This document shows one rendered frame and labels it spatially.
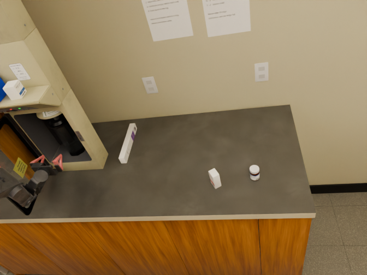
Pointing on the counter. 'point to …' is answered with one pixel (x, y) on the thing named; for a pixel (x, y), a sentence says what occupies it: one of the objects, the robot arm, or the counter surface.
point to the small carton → (15, 89)
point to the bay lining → (40, 133)
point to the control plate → (16, 109)
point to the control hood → (33, 99)
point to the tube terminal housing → (29, 65)
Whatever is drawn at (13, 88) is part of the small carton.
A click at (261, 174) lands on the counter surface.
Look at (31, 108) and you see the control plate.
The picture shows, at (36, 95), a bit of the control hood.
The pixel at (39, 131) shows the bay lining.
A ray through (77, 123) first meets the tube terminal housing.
